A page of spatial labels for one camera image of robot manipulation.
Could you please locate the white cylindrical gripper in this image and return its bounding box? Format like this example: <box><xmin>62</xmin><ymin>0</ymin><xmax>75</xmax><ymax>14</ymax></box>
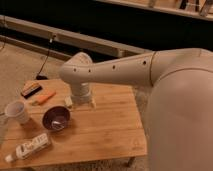
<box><xmin>64</xmin><ymin>83</ymin><xmax>96</xmax><ymax>108</ymax></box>

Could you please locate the white labelled bottle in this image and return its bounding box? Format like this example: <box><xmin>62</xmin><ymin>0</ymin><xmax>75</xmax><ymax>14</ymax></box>
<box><xmin>5</xmin><ymin>133</ymin><xmax>51</xmax><ymax>163</ymax></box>

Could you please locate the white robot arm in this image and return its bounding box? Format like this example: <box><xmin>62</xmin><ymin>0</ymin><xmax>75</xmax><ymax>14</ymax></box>
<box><xmin>59</xmin><ymin>48</ymin><xmax>213</xmax><ymax>171</ymax></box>

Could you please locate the purple ceramic bowl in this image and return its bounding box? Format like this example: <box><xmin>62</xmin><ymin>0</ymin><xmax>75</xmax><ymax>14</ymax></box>
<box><xmin>42</xmin><ymin>106</ymin><xmax>70</xmax><ymax>131</ymax></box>

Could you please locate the wooden table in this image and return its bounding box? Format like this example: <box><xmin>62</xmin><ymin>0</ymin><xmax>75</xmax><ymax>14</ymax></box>
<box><xmin>0</xmin><ymin>79</ymin><xmax>147</xmax><ymax>169</ymax></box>

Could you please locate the wooden black brush block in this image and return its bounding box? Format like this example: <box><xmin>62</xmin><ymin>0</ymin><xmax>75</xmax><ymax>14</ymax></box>
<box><xmin>21</xmin><ymin>83</ymin><xmax>42</xmax><ymax>99</ymax></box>

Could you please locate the white plastic cup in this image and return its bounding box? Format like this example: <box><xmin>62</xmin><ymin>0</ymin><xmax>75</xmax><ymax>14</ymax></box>
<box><xmin>4</xmin><ymin>100</ymin><xmax>30</xmax><ymax>124</ymax></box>

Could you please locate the black cable with plug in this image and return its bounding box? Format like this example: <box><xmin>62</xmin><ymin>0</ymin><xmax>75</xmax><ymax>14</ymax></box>
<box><xmin>35</xmin><ymin>34</ymin><xmax>57</xmax><ymax>81</ymax></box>

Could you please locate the long metal rail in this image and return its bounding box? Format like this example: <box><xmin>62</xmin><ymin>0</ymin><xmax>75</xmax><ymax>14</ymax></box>
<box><xmin>0</xmin><ymin>15</ymin><xmax>148</xmax><ymax>57</ymax></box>

